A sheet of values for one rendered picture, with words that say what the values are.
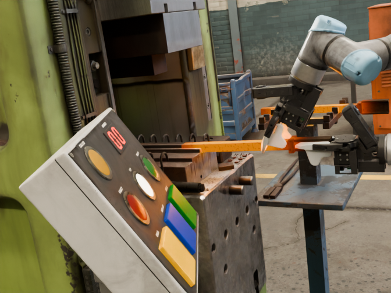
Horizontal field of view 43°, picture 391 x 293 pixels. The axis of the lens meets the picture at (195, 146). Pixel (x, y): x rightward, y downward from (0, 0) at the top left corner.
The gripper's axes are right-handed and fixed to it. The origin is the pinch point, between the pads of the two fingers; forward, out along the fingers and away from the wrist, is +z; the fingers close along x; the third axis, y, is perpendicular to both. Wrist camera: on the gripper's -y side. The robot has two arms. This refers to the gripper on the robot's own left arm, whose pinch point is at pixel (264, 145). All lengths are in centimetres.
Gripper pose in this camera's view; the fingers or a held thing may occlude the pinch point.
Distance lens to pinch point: 131.6
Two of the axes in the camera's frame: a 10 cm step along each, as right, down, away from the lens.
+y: 8.4, 4.7, -2.7
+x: 4.3, -2.8, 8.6
